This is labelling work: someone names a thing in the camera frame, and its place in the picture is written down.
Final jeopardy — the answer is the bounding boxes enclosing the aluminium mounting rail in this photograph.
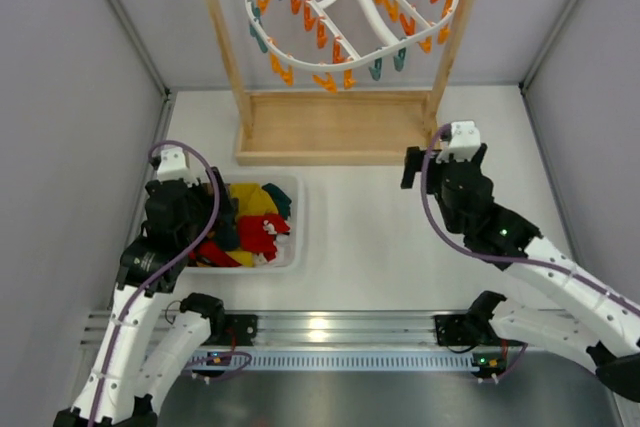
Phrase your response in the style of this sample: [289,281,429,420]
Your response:
[79,310,626,373]

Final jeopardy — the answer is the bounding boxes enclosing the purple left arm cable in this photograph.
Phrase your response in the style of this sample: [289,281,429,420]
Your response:
[89,140,254,427]

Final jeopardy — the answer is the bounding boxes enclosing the white clip hanger frame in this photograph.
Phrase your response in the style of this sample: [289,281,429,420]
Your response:
[244,0,459,89]

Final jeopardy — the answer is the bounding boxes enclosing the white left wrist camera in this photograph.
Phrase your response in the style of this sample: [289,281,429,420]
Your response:
[151,147,196,186]

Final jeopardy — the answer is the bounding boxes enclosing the pile of socks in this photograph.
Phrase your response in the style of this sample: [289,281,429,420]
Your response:
[188,183,292,268]

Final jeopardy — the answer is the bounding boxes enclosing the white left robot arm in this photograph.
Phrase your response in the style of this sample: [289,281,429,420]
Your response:
[53,140,228,426]

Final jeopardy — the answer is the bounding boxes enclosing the wooden hanger stand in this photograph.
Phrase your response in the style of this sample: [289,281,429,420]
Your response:
[204,0,475,166]

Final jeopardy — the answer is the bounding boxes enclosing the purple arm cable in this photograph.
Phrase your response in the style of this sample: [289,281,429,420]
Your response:
[420,122,640,318]
[89,140,254,427]

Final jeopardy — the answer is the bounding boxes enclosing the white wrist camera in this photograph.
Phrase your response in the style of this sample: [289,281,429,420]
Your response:
[436,120,481,163]
[151,147,196,186]

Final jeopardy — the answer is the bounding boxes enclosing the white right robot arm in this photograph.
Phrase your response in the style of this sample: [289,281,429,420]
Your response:
[420,144,639,402]

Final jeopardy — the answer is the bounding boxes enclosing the white plastic basket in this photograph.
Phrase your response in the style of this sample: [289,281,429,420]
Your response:
[186,172,305,275]

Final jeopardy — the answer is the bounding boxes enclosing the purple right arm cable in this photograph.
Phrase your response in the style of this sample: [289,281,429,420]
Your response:
[420,122,640,318]

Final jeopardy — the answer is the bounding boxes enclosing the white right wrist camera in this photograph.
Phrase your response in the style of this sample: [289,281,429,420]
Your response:
[436,120,481,163]

